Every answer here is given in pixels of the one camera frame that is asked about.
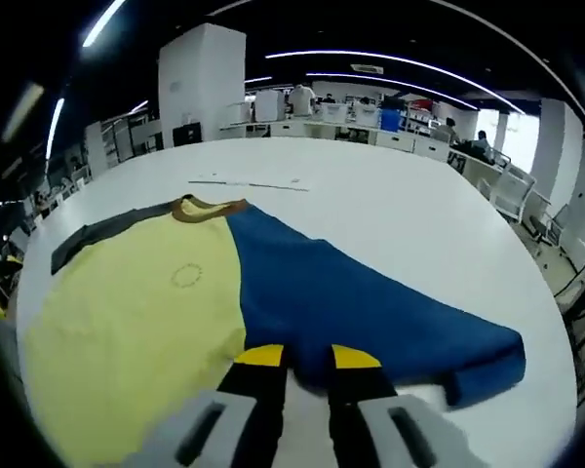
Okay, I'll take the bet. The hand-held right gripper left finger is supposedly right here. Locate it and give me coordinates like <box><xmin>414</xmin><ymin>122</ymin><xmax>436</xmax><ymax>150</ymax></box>
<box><xmin>140</xmin><ymin>342</ymin><xmax>289</xmax><ymax>468</ymax></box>

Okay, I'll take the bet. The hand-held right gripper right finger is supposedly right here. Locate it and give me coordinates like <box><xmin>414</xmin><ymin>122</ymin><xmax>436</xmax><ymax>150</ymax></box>
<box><xmin>327</xmin><ymin>343</ymin><xmax>469</xmax><ymax>468</ymax></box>

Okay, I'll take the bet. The yellow blue grey garment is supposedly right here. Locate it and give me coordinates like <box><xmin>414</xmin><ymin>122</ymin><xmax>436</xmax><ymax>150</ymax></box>
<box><xmin>21</xmin><ymin>193</ymin><xmax>527</xmax><ymax>468</ymax></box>

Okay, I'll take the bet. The thin white template strip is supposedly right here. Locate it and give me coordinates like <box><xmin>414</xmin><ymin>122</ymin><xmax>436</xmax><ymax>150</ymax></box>
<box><xmin>187</xmin><ymin>179</ymin><xmax>311</xmax><ymax>193</ymax></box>

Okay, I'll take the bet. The long ceiling light strip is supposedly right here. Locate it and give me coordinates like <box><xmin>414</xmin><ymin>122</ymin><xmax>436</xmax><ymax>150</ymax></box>
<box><xmin>81</xmin><ymin>0</ymin><xmax>129</xmax><ymax>49</ymax></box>
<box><xmin>305</xmin><ymin>71</ymin><xmax>449</xmax><ymax>98</ymax></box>
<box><xmin>264</xmin><ymin>48</ymin><xmax>480</xmax><ymax>111</ymax></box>

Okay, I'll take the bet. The white mesh chair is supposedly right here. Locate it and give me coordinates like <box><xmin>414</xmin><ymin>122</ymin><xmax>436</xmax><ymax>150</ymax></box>
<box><xmin>529</xmin><ymin>203</ymin><xmax>577</xmax><ymax>265</ymax></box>
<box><xmin>488</xmin><ymin>162</ymin><xmax>538</xmax><ymax>224</ymax></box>

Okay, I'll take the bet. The white square pillar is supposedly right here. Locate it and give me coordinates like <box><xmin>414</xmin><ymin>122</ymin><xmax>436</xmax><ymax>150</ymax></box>
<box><xmin>157</xmin><ymin>22</ymin><xmax>248</xmax><ymax>146</ymax></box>
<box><xmin>529</xmin><ymin>97</ymin><xmax>585</xmax><ymax>209</ymax></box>

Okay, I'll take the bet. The row of white cabinets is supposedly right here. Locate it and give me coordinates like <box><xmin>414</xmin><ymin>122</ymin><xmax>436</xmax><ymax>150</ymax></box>
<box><xmin>266</xmin><ymin>115</ymin><xmax>450</xmax><ymax>163</ymax></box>

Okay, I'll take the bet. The blue storage box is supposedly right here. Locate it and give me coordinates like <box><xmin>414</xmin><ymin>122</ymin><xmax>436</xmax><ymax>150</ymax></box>
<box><xmin>379</xmin><ymin>107</ymin><xmax>403</xmax><ymax>133</ymax></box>

